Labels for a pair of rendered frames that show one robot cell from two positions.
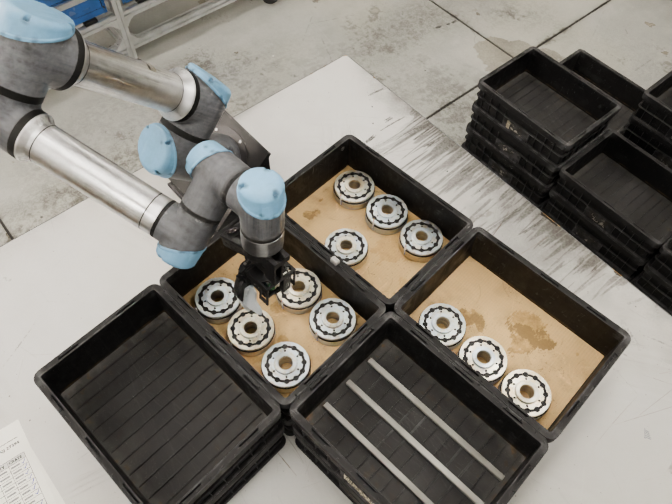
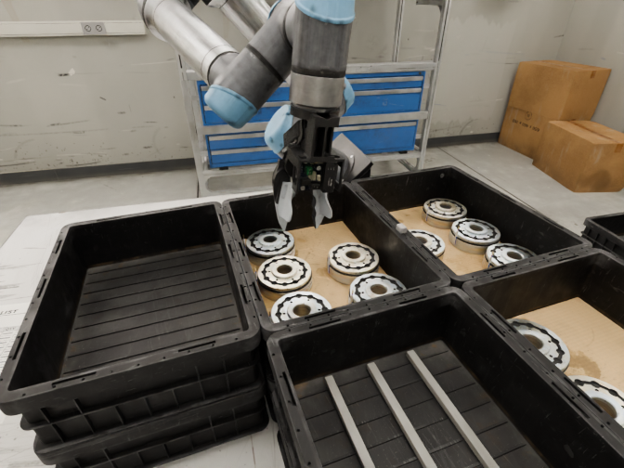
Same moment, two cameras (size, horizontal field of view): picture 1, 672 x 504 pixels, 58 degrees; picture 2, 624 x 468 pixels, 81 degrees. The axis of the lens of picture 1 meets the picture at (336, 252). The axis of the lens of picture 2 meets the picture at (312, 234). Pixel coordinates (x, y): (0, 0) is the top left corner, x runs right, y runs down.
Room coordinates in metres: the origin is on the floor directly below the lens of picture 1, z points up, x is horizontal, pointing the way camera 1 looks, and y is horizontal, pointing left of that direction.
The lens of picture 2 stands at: (0.10, -0.12, 1.29)
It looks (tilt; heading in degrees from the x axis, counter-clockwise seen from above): 33 degrees down; 28
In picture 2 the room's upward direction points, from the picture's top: straight up
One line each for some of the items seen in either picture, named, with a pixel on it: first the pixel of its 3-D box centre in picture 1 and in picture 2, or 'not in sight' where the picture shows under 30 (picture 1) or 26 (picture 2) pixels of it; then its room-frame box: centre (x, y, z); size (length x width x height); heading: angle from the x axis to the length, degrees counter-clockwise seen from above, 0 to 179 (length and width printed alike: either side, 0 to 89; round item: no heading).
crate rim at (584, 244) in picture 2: (367, 214); (452, 213); (0.83, -0.07, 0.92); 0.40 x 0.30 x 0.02; 47
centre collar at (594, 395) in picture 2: (483, 357); (602, 409); (0.50, -0.32, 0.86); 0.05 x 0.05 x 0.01
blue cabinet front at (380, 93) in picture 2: not in sight; (372, 115); (2.62, 0.71, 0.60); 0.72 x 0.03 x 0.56; 131
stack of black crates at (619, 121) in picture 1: (587, 110); not in sight; (1.86, -1.02, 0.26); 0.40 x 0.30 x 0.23; 41
